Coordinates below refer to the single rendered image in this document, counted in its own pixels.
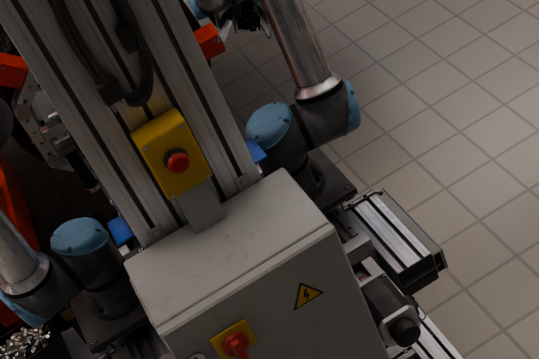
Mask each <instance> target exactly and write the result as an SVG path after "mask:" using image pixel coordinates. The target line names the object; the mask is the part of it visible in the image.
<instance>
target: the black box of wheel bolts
mask: <svg viewBox="0 0 539 359"><path fill-rule="evenodd" d="M0 359H72V358H71V355H70V353H69V351H68V349H67V346H66V344H65V341H64V339H63V336H62V334H61V333H60V331H58V330H57V328H56V327H55V326H54V324H53V323H52V322H51V320H48V321H47V322H46V323H45V324H43V325H42V326H40V327H38V328H33V327H31V326H29V325H28V324H27V323H26V322H25V321H24V322H23V323H21V324H20V325H18V326H17V327H15V328H13V329H11V330H10V331H9V332H7V333H5V334H4V335H2V336H0Z"/></svg>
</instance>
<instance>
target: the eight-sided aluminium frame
mask: <svg viewBox="0 0 539 359"><path fill-rule="evenodd" d="M38 84H39V83H38V82H37V80H36V78H35V77H34V76H33V74H32V73H31V71H30V69H29V67H28V72H27V74H26V78H25V81H24V84H23V85H22V89H21V90H19V89H15V92H14V94H13V98H12V101H11V106H12V108H13V112H14V114H15V116H16V117H17V119H18V121H19V122H20V123H21V124H22V126H23V128H24V129H25V131H26V133H27V134H28V135H29V136H30V138H31V139H32V141H33V142H34V144H35V146H36V147H37V148H38V150H39V151H40V153H41V154H42V156H43V158H44V159H45V161H46V162H47V163H48V165H49V166H50V167H52V168H57V169H59V170H61V169H62V170H67V171H74V169H73V168H72V166H71V165H70V163H69V162H68V160H67V158H66V157H65V156H63V157H62V156H61V155H60V154H59V152H58V151H57V149H56V148H55V146H54V144H53V142H52V140H51V139H49V140H47V141H45V140H44V138H43V137H42V136H41V134H40V131H39V128H40V127H42V124H41V123H40V122H39V120H38V119H37V117H36V116H35V114H34V112H33V111H32V110H31V109H30V106H31V104H32V101H33V99H34V95H35V92H36V90H37V87H38ZM78 153H79V154H80V156H81V157H82V159H83V161H84V163H85V164H86V165H87V167H88V164H89V162H88V161H87V159H86V157H85V155H84V154H83V153H82V152H81V151H78ZM88 168H89V167H88Z"/></svg>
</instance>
